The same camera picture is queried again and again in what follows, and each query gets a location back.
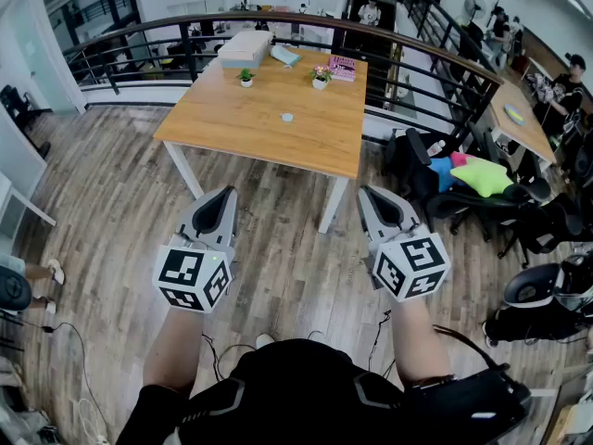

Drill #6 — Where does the round blue disc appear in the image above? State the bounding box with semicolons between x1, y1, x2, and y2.
503;103;527;127

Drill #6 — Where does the black floor cable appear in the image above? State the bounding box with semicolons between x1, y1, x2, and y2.
41;322;112;445

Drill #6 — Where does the wooden table with white legs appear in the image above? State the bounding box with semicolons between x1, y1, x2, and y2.
152;46;370;235

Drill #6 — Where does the person's right forearm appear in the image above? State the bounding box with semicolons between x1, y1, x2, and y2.
391;297;453;387

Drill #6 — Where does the green star pillow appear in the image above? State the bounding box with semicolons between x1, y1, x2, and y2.
449;158;514;198

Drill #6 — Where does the pink flower potted plant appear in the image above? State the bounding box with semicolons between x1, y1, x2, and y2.
309;64;334;91

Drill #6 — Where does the black pack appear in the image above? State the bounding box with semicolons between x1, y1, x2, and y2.
407;367;533;445

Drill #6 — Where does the flat pale blue box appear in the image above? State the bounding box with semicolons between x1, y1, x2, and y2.
220;46;272;70

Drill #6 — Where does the thick black cable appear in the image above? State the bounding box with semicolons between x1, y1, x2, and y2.
433;324;511;375

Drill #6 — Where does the black office chair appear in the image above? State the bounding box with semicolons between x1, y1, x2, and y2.
386;127;552;249
0;83;52;157

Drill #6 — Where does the black and white machine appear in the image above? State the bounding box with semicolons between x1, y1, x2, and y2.
481;252;593;347

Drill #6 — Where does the flat pink box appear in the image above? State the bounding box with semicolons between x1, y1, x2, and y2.
217;30;275;62

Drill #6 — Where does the person's black shirt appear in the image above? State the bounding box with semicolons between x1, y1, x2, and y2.
115;338;418;445

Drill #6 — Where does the blue pillow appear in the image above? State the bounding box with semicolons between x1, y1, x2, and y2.
428;157;460;193

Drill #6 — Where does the pale blue drawstring pouch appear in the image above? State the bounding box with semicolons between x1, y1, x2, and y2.
270;44;303;70

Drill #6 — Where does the white standing fan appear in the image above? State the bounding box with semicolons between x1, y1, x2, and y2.
462;0;487;22

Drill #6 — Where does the pink book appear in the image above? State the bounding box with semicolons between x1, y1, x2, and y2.
327;55;358;83

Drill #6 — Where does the round black device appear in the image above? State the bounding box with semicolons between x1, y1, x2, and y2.
0;264;32;313

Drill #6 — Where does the black railing with wooden handrail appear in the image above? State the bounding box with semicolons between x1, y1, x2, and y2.
62;10;505;152

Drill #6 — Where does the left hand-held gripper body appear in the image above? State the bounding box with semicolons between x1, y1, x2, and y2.
151;229;238;315

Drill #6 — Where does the person's left forearm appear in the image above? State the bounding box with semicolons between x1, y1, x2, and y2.
142;306;205;398

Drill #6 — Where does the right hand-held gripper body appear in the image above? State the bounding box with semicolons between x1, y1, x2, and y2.
362;222;453;304

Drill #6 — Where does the small wooden side table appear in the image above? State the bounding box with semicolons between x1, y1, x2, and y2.
488;79;557;166

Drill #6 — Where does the thin black cable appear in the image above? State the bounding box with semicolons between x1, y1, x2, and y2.
201;333;257;384
369;310;395;375

